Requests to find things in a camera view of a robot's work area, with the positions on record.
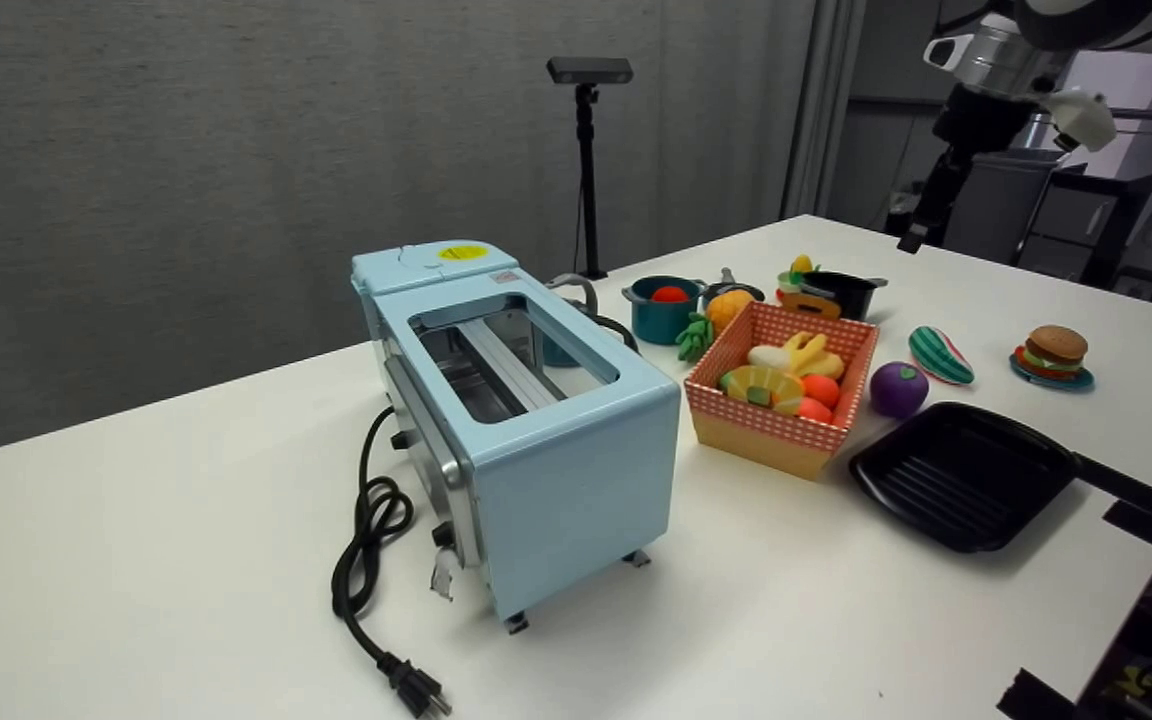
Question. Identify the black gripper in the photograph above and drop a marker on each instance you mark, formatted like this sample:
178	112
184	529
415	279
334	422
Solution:
980	126

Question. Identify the yellow banana plushie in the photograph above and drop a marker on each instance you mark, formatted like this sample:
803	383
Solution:
805	348

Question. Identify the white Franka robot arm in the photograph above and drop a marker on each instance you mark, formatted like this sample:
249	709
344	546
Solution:
962	57

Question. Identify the watermelon slice plushie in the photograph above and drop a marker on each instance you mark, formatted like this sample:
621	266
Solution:
938	352

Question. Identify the burger plushie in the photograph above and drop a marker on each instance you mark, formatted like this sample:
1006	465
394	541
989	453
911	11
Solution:
1054	348

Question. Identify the purple plum plushie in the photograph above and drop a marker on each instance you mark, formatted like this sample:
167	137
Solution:
898	390

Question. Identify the orange fruit plushie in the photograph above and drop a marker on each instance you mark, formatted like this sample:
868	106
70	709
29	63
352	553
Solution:
728	311

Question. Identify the orange red plushie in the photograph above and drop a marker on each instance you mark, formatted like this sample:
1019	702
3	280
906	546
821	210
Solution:
821	393

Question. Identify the white plushie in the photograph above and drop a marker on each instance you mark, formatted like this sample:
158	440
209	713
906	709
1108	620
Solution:
771	358

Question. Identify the yellow green fruit plushie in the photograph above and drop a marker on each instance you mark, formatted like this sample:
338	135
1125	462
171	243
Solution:
757	384

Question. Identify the red tomato plushie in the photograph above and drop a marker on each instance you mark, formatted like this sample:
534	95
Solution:
670	292

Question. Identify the green vegetable plushie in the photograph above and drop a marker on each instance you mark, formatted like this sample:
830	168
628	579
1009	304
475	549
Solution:
695	342

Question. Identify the orange patterned cardboard box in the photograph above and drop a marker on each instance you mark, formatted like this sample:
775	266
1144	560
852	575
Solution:
761	435

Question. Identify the grey bin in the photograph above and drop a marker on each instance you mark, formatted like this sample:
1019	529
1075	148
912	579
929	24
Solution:
1000	214

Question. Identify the black chair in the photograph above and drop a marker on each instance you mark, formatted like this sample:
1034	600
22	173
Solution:
1108	224

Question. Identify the black saucepan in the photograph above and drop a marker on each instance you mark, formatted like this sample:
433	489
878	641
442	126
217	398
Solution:
859	292

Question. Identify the yellow green red toy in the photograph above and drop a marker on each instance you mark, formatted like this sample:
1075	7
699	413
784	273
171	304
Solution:
798	279

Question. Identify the small blue plate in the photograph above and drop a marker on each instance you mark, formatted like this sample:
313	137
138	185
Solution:
1068	384

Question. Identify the small dark grey pan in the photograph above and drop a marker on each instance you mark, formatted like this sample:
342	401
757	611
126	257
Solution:
739	286

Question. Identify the black grill tray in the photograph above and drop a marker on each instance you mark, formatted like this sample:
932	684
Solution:
962	481

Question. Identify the teal toy pot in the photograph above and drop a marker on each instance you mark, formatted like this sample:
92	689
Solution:
656	327

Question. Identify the light blue toaster oven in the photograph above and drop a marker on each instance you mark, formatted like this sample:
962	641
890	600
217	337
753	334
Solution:
578	493

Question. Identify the black camera on stand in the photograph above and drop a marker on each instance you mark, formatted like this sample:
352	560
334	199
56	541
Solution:
590	71

